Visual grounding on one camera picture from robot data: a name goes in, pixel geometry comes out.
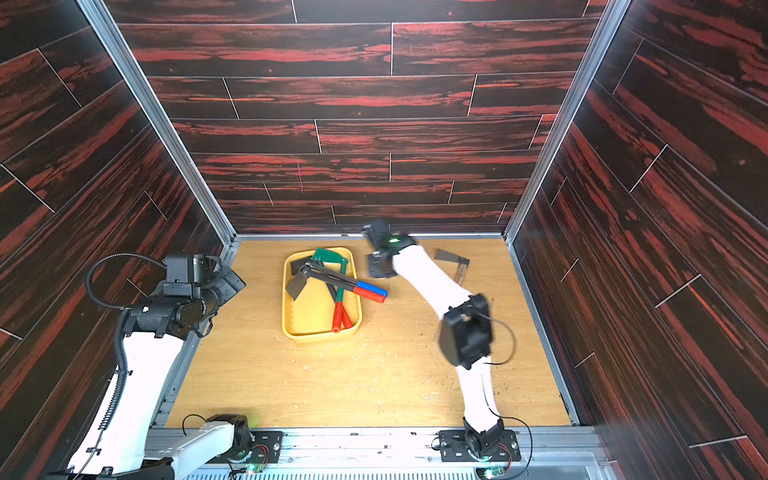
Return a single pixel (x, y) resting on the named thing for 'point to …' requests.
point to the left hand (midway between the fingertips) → (228, 285)
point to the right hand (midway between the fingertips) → (386, 266)
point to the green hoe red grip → (322, 254)
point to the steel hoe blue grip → (307, 263)
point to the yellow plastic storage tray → (309, 317)
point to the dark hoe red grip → (311, 274)
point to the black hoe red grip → (299, 282)
